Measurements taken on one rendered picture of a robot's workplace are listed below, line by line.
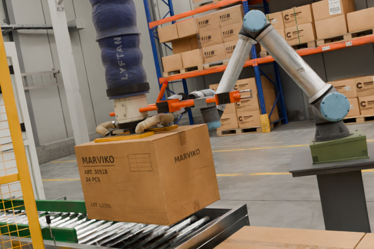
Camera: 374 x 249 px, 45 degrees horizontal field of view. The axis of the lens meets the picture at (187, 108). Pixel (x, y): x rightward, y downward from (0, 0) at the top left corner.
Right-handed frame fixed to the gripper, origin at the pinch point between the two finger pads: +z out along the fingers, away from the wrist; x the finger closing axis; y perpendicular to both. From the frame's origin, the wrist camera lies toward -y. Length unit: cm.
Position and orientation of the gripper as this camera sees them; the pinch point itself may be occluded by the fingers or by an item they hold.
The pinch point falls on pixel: (172, 105)
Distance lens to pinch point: 218.5
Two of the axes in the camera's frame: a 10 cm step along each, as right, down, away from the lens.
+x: -1.7, -9.8, -0.5
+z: -6.0, 1.5, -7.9
